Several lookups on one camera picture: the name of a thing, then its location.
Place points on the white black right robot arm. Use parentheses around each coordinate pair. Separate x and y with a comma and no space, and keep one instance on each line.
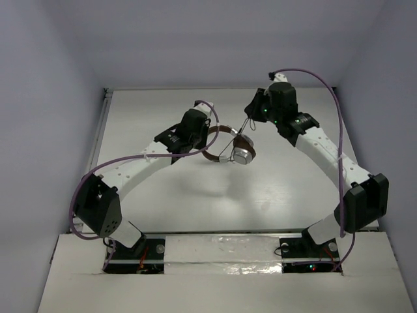
(364,195)

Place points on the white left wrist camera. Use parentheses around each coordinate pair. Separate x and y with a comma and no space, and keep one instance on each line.
(202,107)

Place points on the aluminium rail left table edge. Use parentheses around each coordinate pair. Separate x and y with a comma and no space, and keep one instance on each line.
(91,162)

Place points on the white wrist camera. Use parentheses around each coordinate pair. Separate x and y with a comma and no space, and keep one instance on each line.
(202,107)
(277,77)

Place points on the brown silver headphones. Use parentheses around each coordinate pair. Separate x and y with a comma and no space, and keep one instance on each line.
(243,151)

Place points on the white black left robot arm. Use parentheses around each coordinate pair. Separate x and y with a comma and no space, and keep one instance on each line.
(97,199)

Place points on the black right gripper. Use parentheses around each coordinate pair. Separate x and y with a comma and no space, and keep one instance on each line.
(253,109)

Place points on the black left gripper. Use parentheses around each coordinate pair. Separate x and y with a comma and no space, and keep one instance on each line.
(202,138)

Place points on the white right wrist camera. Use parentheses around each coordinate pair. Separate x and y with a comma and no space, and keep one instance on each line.
(277,77)

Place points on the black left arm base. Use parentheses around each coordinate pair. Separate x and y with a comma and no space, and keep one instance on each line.
(148,259)

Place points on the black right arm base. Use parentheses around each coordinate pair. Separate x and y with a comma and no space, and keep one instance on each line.
(302,255)

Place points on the white front board with tape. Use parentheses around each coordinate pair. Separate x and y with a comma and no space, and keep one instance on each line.
(76,284)

